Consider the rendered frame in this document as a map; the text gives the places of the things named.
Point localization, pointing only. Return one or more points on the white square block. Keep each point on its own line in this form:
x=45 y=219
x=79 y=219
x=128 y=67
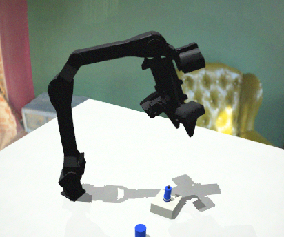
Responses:
x=164 y=208

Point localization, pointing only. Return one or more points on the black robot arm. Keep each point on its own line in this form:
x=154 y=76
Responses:
x=148 y=45

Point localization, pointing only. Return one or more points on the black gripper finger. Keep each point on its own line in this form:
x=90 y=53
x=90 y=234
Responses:
x=190 y=127
x=171 y=115

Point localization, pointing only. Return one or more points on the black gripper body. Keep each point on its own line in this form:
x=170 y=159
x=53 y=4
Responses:
x=185 y=112

